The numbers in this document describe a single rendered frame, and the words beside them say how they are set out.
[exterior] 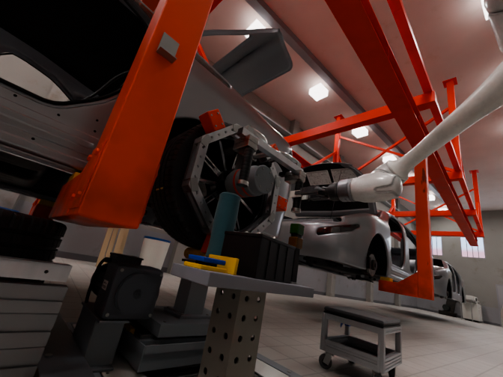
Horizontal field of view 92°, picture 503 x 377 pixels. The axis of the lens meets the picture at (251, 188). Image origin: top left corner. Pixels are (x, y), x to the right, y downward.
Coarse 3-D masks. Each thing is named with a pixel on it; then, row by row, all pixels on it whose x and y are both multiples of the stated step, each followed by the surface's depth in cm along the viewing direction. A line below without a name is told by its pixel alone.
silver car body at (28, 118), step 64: (0, 0) 185; (64, 0) 172; (128, 0) 140; (64, 64) 233; (128, 64) 211; (192, 64) 156; (256, 64) 311; (0, 128) 91; (64, 128) 104; (256, 128) 191
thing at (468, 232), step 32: (352, 0) 226; (352, 32) 254; (384, 64) 282; (416, 64) 323; (384, 96) 328; (416, 96) 371; (448, 96) 621; (320, 128) 484; (352, 128) 446; (416, 128) 376; (320, 160) 722; (448, 192) 567; (480, 224) 869
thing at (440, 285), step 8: (440, 264) 950; (448, 264) 876; (440, 272) 732; (448, 272) 757; (456, 272) 920; (440, 280) 720; (448, 280) 766; (456, 280) 1035; (440, 288) 713; (448, 288) 774; (456, 288) 842; (464, 288) 976; (440, 296) 749; (448, 296) 770; (456, 296) 814; (464, 296) 956
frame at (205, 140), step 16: (224, 128) 112; (192, 144) 106; (208, 144) 105; (192, 160) 103; (192, 176) 98; (192, 192) 97; (272, 192) 133; (192, 208) 102; (208, 208) 101; (272, 208) 130; (208, 224) 101; (256, 224) 126
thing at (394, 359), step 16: (336, 320) 146; (352, 320) 140; (368, 320) 135; (384, 320) 134; (320, 336) 148; (336, 336) 161; (352, 336) 171; (384, 336) 128; (400, 336) 153; (336, 352) 140; (352, 352) 135; (368, 352) 156; (384, 352) 126; (400, 352) 150; (384, 368) 125
